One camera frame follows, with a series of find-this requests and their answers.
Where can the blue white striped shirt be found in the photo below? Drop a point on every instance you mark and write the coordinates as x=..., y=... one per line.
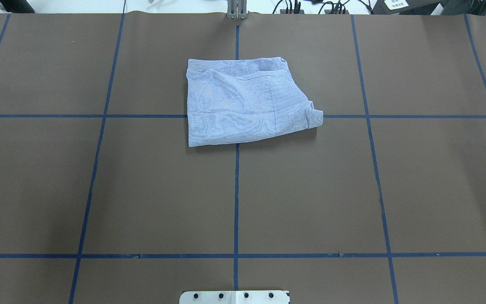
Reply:
x=239, y=101

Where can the aluminium frame post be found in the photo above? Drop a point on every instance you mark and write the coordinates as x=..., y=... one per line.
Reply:
x=237, y=9

